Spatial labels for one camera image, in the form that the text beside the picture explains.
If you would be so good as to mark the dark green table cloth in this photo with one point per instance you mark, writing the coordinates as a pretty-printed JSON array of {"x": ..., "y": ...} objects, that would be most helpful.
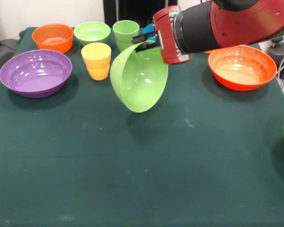
[{"x": 109, "y": 153}]

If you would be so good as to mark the blue plastic bowl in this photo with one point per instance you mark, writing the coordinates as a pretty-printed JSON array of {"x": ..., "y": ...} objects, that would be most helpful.
[{"x": 147, "y": 29}]

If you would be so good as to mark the purple plastic bowl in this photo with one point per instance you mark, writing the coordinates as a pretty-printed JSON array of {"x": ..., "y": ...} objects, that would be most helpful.
[{"x": 35, "y": 78}]

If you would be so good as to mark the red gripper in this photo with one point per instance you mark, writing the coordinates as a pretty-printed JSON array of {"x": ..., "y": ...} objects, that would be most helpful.
[{"x": 168, "y": 35}]

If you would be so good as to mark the small orange plastic bowl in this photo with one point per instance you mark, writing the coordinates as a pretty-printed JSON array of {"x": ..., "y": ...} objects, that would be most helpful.
[{"x": 53, "y": 35}]

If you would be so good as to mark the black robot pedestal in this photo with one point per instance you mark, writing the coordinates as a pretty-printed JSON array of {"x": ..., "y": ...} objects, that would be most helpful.
[{"x": 132, "y": 10}]

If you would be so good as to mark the small green plastic bowl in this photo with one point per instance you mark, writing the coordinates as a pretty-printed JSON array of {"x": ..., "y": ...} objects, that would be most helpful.
[{"x": 92, "y": 32}]

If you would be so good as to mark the large orange plastic bowl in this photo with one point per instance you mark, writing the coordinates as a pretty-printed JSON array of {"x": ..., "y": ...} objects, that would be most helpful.
[{"x": 242, "y": 68}]

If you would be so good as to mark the green plastic cup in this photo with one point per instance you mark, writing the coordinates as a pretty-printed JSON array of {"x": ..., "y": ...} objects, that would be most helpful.
[{"x": 123, "y": 30}]

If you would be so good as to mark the black knobbed equipment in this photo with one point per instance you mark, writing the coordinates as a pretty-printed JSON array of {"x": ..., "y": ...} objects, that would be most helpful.
[{"x": 281, "y": 58}]

